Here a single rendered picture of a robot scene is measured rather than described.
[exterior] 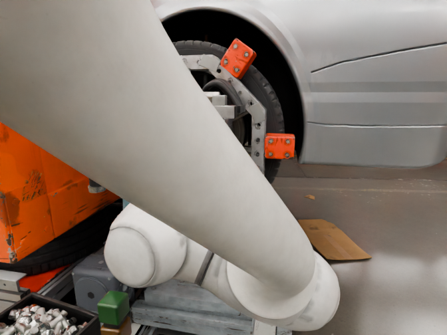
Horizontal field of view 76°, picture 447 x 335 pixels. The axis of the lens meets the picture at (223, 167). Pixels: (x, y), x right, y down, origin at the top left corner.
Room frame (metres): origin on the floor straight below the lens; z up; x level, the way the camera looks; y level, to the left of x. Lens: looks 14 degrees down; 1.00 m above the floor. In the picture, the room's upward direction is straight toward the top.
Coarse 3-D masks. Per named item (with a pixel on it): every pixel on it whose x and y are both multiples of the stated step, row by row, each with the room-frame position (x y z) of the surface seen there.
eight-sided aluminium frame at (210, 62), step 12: (192, 60) 0.90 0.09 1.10; (204, 60) 0.89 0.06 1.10; (216, 60) 0.89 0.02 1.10; (216, 72) 0.89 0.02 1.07; (228, 72) 0.88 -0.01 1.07; (240, 84) 0.87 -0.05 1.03; (240, 96) 0.87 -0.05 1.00; (252, 96) 0.87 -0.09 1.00; (252, 108) 0.86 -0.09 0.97; (264, 108) 0.87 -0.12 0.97; (252, 120) 0.87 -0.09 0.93; (264, 120) 0.86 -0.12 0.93; (252, 132) 0.87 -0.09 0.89; (264, 132) 0.86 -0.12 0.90; (252, 144) 0.87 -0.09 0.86; (252, 156) 0.86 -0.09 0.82; (264, 168) 0.91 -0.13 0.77
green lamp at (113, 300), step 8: (104, 296) 0.43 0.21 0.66; (112, 296) 0.43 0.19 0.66; (120, 296) 0.43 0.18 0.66; (104, 304) 0.41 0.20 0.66; (112, 304) 0.41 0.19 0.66; (120, 304) 0.42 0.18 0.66; (128, 304) 0.44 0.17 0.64; (104, 312) 0.41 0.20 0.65; (112, 312) 0.41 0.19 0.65; (120, 312) 0.41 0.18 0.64; (104, 320) 0.41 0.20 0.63; (112, 320) 0.41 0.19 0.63; (120, 320) 0.41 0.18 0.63
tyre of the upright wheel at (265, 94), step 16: (176, 48) 1.00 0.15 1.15; (192, 48) 0.99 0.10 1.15; (208, 48) 0.98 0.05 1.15; (224, 48) 0.98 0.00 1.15; (240, 80) 0.96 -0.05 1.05; (256, 80) 0.95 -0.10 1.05; (256, 96) 0.95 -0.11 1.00; (272, 96) 0.94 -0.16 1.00; (272, 112) 0.94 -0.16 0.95; (272, 128) 0.93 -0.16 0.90; (272, 160) 0.93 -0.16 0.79; (272, 176) 0.94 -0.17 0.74
